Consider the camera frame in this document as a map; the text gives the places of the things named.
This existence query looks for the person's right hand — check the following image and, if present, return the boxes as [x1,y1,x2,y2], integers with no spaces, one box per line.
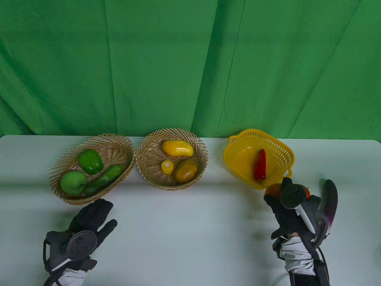
[264,177,331,242]

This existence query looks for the person's left hand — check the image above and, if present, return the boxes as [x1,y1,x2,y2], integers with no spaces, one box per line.
[43,198,118,270]

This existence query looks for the orange tangerine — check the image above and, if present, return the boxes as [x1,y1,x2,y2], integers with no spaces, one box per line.
[266,183,283,197]

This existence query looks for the green apple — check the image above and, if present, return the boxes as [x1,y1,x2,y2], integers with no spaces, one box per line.
[60,171,88,197]

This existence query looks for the long green pepper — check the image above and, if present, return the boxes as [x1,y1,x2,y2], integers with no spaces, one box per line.
[84,165,122,196]

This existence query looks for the purple eggplant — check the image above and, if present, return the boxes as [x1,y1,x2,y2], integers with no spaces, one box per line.
[317,179,338,236]

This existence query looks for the green bell pepper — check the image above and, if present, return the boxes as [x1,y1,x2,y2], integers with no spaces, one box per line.
[78,149,104,175]

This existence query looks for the red chili pepper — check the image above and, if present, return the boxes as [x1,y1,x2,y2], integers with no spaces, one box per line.
[254,149,267,184]

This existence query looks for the oval wicker basket container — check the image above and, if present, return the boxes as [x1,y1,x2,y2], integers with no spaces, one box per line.
[49,133,136,205]

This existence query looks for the yellow plastic basket container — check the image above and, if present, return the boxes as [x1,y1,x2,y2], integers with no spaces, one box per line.
[223,129,295,189]

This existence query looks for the round wicker basket container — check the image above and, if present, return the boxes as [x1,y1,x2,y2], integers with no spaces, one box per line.
[135,128,208,190]

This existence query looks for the yellow-brown potato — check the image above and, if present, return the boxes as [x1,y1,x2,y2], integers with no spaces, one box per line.
[174,160,198,184]

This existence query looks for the yellow mango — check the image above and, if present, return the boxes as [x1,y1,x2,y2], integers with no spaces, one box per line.
[162,139,194,157]

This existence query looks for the person's left forearm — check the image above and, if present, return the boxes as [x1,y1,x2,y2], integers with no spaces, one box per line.
[57,267,87,286]

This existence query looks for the black right forearm sensor box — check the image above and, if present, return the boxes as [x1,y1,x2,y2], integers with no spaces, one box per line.
[289,262,329,286]

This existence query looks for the person's right forearm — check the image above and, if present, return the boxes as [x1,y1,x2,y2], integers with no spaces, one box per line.
[280,234,331,286]

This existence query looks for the green backdrop cloth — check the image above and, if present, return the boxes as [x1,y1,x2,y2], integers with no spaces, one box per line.
[0,0,381,140]

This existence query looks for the black right glove cable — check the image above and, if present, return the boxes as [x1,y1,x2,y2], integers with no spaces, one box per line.
[310,232,329,286]

